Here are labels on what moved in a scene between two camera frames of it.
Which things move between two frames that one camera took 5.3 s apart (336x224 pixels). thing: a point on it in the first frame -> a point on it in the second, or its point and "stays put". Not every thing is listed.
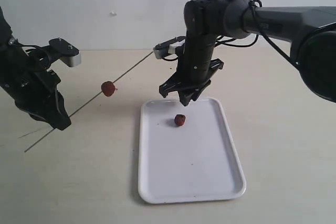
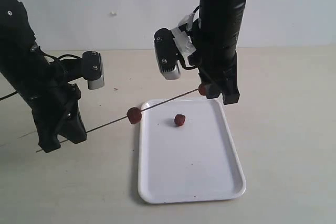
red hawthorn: x=179 y=119 stays put
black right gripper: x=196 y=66 -> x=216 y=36
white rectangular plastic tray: x=196 y=161 stays put
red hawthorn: x=108 y=88 -> x=134 y=115
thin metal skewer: x=92 y=99 -> x=124 y=117
